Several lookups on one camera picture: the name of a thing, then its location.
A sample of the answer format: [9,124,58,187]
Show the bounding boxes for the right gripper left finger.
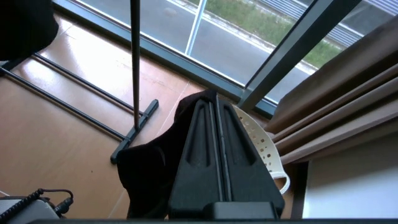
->
[167,99,224,218]

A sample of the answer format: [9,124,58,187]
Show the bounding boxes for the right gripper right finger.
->
[217,98,285,217]

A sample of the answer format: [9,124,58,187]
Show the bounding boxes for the black garment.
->
[116,89,218,220]

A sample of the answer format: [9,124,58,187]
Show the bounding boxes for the black shorts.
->
[0,0,60,62]

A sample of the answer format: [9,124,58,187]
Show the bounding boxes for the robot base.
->
[0,188,75,220]

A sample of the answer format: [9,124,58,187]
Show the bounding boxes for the white laundry basket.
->
[231,104,292,195]

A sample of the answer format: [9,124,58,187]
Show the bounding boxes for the black clothes rack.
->
[0,0,160,165]

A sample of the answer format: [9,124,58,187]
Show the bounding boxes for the brown curtain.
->
[264,15,398,166]

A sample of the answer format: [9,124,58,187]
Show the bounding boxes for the window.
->
[52,0,398,118]

